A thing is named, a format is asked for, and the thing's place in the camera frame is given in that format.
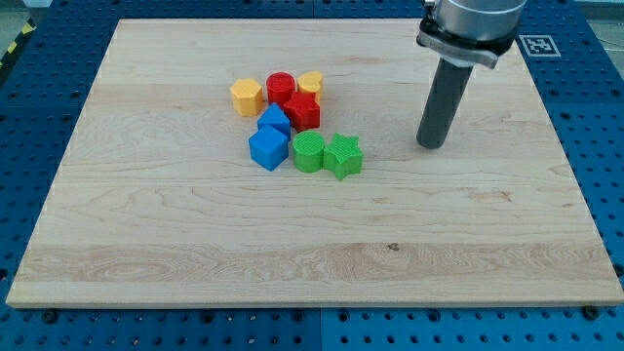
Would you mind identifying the yellow hexagon block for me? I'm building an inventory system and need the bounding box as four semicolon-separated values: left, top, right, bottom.
230;78;264;117

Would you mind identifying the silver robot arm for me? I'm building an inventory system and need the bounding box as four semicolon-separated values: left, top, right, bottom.
415;0;526;69

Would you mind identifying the red star block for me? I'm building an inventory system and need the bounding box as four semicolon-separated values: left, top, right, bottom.
284;92;321;132

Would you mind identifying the blue triangle block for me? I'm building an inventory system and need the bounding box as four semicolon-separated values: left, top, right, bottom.
256;102;292;140

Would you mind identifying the yellow heart block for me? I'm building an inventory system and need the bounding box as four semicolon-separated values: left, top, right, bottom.
296;71;324;104

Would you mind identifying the blue cube block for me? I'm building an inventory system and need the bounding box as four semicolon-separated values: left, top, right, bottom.
249;126;289;172

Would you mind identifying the green star block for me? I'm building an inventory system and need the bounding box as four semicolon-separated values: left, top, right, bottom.
323;133;364;180

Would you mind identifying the light wooden board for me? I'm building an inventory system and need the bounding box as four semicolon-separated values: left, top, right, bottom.
7;19;623;309

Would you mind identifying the red cylinder block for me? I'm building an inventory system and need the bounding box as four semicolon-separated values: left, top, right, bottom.
265;72;295;107

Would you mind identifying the green cylinder block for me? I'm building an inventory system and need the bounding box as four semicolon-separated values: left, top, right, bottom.
292;131;325;173

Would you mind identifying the white fiducial marker tag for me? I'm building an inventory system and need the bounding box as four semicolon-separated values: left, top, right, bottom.
519;34;561;58

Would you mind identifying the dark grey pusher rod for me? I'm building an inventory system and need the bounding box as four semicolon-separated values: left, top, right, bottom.
416;58;473;149

